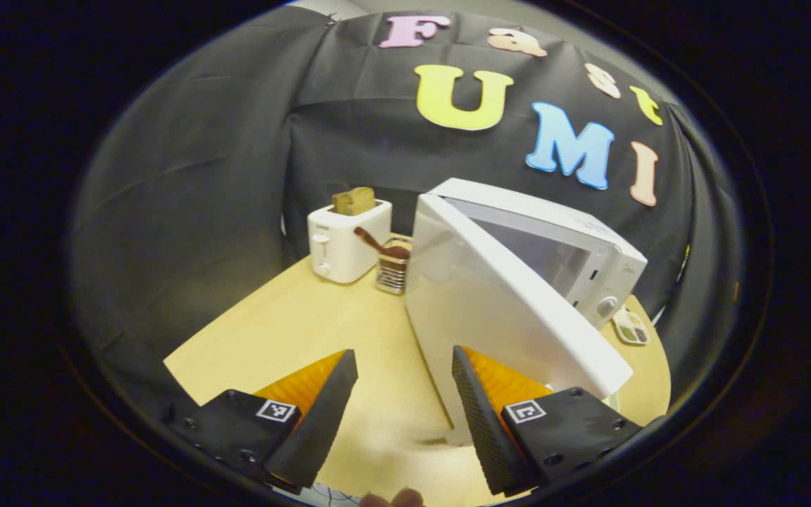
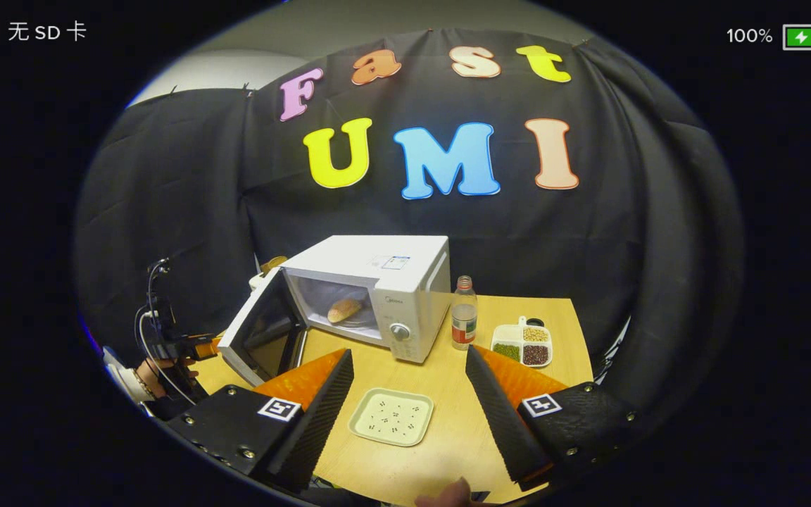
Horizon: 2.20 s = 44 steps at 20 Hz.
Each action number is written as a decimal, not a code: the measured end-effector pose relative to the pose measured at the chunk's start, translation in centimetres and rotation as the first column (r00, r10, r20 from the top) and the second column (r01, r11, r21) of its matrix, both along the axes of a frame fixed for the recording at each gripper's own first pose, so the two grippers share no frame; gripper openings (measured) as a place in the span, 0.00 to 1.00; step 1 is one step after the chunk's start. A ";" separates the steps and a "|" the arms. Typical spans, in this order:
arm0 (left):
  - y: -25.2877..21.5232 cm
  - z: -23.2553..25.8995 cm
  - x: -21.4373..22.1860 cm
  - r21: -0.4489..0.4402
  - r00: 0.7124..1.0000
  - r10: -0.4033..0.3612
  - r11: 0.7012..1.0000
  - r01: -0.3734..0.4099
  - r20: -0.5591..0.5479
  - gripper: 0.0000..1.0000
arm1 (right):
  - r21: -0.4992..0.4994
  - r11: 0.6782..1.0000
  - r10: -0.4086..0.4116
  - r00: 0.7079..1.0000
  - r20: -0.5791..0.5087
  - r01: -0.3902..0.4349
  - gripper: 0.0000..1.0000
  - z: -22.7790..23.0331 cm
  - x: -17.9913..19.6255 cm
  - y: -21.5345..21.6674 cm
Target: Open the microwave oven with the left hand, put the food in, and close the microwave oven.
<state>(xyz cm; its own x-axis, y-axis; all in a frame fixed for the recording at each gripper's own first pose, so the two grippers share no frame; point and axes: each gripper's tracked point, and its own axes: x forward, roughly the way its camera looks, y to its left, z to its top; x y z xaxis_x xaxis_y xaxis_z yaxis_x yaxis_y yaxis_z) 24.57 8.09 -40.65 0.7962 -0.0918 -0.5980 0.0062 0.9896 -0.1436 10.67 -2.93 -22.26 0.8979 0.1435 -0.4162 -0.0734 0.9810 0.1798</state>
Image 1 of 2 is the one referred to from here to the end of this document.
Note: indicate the brown bread slice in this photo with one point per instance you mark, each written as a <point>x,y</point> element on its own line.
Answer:
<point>354,201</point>

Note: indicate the black backdrop cloth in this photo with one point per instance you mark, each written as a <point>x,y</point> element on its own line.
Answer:
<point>201,176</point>

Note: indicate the white toaster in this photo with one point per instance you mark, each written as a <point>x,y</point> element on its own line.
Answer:
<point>342,246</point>

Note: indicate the white microwave oven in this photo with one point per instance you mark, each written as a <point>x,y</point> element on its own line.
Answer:
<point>490,296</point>

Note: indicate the brown wooden spoon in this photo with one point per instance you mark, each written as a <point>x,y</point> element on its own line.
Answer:
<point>377,243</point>

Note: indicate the metal utensil holder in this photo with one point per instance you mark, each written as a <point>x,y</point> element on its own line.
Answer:
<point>393,274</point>

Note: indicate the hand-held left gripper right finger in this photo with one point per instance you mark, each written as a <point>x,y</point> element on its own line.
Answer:
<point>483,422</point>

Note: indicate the white divided plate with beans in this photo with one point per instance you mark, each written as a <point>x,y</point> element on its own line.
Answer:
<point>631,327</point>

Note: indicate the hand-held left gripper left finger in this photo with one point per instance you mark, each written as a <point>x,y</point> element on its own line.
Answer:
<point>321,422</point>

